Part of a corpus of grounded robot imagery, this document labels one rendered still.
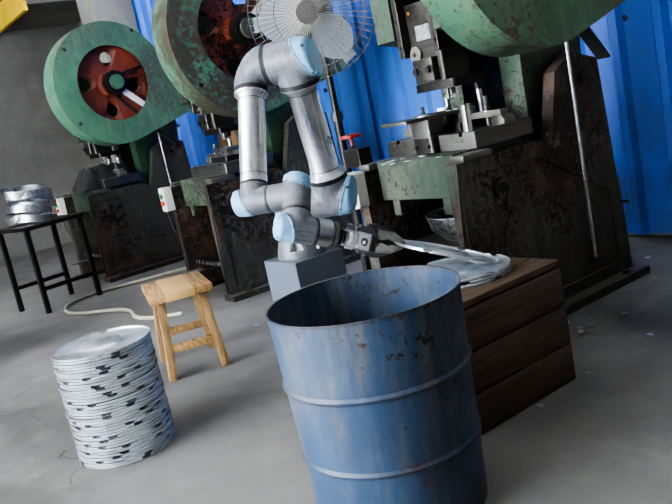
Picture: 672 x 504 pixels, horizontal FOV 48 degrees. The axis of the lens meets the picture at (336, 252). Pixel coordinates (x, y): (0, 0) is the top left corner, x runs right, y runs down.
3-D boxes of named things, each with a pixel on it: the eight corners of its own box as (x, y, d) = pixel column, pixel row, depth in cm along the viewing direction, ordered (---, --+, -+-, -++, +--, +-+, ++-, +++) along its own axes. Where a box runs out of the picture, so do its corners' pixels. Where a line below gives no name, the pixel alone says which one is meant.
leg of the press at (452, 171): (497, 352, 244) (450, 74, 227) (471, 348, 253) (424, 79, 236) (650, 272, 296) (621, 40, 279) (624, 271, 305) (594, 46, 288)
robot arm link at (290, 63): (320, 209, 237) (267, 39, 214) (365, 202, 232) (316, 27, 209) (310, 227, 226) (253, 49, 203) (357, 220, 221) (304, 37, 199)
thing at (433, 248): (509, 260, 213) (510, 257, 213) (480, 264, 187) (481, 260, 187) (415, 241, 226) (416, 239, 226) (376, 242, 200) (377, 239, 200)
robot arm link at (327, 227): (322, 218, 194) (317, 249, 195) (338, 221, 196) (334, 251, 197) (313, 216, 201) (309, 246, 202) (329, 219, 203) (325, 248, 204)
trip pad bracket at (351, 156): (367, 196, 285) (357, 145, 281) (351, 197, 293) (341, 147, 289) (379, 193, 288) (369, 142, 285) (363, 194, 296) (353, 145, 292)
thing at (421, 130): (412, 159, 253) (405, 119, 251) (386, 162, 265) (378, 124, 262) (463, 145, 268) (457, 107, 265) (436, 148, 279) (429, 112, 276)
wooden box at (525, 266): (482, 435, 189) (459, 304, 182) (384, 405, 219) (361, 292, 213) (576, 377, 212) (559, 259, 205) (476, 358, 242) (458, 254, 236)
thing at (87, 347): (151, 343, 212) (150, 340, 212) (46, 371, 206) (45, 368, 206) (149, 321, 240) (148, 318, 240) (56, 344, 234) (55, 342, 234)
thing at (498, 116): (504, 123, 253) (499, 93, 251) (467, 128, 266) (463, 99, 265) (515, 120, 256) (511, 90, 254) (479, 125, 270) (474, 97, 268)
